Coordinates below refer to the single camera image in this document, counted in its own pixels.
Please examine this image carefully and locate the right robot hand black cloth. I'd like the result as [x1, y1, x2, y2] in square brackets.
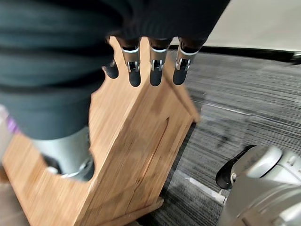
[0, 0, 232, 182]

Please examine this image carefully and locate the purple and white object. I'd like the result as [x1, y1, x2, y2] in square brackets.
[0, 105, 21, 135]

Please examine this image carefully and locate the black wall baseboard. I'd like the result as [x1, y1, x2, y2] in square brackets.
[168, 45, 301, 64]

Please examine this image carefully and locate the silver robot leg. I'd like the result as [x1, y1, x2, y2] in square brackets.
[215, 144, 301, 226]

